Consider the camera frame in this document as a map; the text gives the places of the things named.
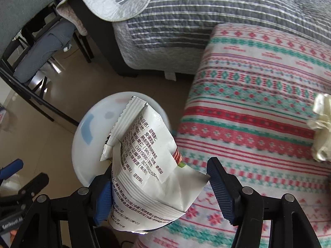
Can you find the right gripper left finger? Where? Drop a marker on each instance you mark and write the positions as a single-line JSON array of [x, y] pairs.
[[101, 196]]

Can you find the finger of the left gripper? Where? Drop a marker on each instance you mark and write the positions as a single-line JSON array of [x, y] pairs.
[[7, 171]]

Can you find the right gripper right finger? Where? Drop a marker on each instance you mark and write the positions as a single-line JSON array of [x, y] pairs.
[[226, 190]]

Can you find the white snack bag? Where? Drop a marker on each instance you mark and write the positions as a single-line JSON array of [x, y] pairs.
[[151, 187]]

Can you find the white patterned trash bin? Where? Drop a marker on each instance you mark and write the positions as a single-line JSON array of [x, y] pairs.
[[93, 130]]

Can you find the patterned red green tablecloth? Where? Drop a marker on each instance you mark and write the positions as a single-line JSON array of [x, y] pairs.
[[248, 106]]

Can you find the crumpled white tissue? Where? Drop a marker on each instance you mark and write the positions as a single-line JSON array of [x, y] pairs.
[[321, 125]]

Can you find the grey padded chair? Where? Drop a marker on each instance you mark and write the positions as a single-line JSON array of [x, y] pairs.
[[31, 32]]

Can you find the grey striped quilted cover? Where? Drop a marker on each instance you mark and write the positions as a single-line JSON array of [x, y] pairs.
[[170, 35]]

